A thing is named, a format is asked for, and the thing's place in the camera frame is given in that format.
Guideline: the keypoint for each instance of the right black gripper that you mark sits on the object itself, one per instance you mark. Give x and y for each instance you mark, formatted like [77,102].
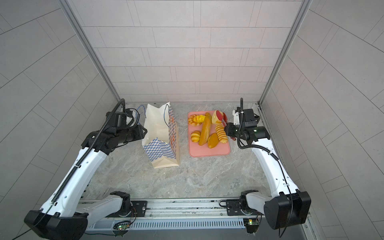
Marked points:
[229,130]

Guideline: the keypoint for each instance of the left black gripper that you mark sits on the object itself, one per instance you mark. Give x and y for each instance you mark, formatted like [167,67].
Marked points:
[140,132]

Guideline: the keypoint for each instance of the striped long bread roll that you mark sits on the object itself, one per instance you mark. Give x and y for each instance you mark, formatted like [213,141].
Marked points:
[220,131]

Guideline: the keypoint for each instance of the pale yellow bread slice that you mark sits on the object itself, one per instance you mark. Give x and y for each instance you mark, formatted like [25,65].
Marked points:
[217,117]

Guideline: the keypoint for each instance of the brown oval bread roll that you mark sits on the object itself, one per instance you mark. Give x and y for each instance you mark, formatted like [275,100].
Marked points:
[213,141]

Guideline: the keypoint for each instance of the long yellow baguette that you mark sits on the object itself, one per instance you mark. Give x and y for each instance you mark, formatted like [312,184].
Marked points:
[205,133]

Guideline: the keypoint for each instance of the blue checkered paper bag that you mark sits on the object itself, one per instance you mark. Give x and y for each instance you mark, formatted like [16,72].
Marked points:
[161,142]

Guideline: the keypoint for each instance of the red metal tongs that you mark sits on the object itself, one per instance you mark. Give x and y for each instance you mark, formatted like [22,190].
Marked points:
[225,124]

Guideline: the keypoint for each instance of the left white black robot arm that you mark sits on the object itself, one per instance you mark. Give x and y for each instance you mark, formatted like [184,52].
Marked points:
[60,217]

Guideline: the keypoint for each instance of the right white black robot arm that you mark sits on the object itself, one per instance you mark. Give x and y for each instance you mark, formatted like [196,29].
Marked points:
[286,206]

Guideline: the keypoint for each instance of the twisted yellow pretzel bread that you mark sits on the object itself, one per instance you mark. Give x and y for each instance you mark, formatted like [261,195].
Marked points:
[196,120]

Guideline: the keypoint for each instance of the small striped round bun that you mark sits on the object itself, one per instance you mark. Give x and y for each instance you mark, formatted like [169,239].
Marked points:
[195,136]

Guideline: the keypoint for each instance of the pink plastic tray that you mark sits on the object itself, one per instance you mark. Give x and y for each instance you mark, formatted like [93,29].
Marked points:
[195,150]

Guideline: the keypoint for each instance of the left green circuit board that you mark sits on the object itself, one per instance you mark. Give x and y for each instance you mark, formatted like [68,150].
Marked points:
[120,228]

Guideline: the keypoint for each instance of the green circuit board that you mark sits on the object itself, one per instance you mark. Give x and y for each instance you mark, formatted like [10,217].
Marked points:
[120,228]
[251,225]

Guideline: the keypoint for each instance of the right green circuit board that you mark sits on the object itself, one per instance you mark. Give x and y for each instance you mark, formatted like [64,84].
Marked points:
[251,225]

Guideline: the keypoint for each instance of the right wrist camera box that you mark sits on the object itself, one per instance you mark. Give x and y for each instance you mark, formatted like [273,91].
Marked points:
[250,119]

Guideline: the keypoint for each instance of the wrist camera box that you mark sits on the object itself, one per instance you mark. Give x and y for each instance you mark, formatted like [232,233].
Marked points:
[121,120]
[250,119]

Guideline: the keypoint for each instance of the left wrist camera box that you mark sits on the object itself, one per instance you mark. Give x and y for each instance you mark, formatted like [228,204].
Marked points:
[121,120]

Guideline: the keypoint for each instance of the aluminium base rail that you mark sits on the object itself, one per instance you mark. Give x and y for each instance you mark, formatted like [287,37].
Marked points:
[177,214]

